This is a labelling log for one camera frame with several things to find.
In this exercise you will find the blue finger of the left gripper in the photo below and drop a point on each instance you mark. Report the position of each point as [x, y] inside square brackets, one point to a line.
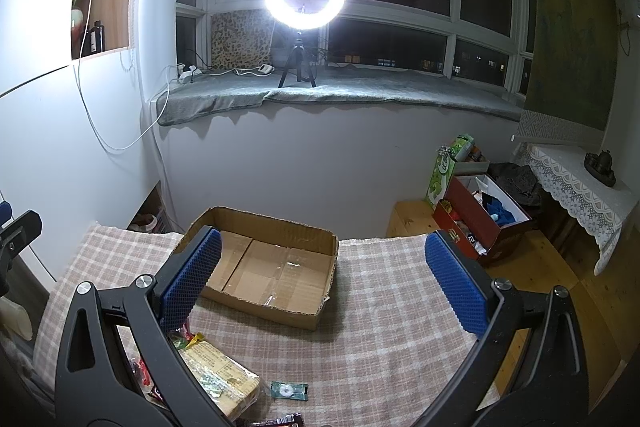
[5, 213]

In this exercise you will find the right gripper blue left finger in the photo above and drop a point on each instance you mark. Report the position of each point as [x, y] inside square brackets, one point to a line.
[183, 276]

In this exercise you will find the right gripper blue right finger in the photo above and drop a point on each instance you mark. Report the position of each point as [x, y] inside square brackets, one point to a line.
[464, 282]

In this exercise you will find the large cracker pack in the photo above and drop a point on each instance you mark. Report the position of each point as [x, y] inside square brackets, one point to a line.
[231, 386]

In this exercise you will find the small green candy packet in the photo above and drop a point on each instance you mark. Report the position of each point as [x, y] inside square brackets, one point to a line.
[289, 391]

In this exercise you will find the dark chocolate bar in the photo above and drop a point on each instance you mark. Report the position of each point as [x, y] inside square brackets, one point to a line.
[287, 420]

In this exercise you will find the red storage box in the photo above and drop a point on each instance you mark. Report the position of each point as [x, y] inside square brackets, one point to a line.
[484, 222]

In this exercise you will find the pink plaid blanket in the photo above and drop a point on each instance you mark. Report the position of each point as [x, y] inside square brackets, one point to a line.
[387, 340]

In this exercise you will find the open cardboard box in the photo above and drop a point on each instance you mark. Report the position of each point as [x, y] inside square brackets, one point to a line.
[278, 270]

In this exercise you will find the green paper bag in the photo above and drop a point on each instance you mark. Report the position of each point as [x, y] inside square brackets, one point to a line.
[447, 158]

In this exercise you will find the white lace tablecloth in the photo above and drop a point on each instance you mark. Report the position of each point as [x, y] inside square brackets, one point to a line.
[603, 212]

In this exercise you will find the dark ornament on side table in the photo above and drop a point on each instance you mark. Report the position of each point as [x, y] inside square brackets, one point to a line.
[600, 166]

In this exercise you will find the grey windowsill cloth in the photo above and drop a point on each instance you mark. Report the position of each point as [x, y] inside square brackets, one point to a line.
[209, 95]

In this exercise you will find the white power strip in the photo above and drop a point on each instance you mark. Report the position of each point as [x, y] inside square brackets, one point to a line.
[188, 74]

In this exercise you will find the leopard pattern board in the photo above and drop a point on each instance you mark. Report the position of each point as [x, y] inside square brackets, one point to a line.
[240, 39]

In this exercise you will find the black tripod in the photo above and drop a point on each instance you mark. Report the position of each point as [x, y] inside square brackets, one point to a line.
[298, 63]

